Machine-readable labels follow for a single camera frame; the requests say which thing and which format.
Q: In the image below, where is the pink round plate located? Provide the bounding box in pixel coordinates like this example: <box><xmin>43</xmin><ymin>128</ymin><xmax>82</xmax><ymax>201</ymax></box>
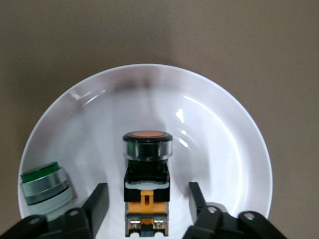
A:
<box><xmin>17</xmin><ymin>63</ymin><xmax>273</xmax><ymax>239</ymax></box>

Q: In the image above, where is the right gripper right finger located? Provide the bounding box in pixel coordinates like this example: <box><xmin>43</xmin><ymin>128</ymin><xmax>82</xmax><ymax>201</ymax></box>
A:
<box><xmin>183</xmin><ymin>182</ymin><xmax>289</xmax><ymax>239</ymax></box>

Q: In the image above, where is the green push button switch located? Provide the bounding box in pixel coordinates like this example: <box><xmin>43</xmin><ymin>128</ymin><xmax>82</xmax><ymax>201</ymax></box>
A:
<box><xmin>19</xmin><ymin>161</ymin><xmax>74</xmax><ymax>223</ymax></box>

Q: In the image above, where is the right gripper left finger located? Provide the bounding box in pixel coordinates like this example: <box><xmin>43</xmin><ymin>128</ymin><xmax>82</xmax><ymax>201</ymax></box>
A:
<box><xmin>0</xmin><ymin>182</ymin><xmax>111</xmax><ymax>239</ymax></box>

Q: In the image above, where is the orange push button switch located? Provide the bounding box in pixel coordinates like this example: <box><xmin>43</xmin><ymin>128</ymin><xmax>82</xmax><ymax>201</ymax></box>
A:
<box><xmin>122</xmin><ymin>129</ymin><xmax>174</xmax><ymax>238</ymax></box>

